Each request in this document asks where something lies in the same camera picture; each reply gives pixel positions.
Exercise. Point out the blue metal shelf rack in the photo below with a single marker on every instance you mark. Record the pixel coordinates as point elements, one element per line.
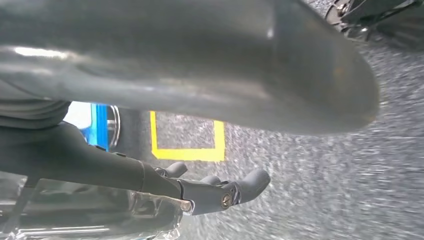
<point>99,126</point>

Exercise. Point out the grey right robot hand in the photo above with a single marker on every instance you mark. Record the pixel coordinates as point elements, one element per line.
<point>198,59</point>

